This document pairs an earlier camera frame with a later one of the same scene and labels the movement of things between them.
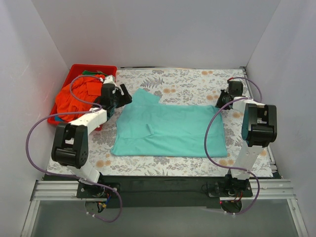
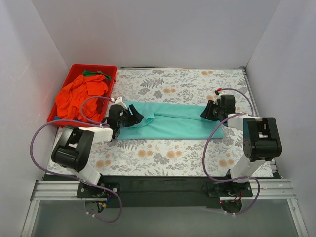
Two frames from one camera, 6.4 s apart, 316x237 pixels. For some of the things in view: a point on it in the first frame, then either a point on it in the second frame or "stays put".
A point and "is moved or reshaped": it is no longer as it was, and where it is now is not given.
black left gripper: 119,96 → 128,116
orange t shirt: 88,88 stays put
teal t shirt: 146,128 is moved or reshaped
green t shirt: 86,72 stays put
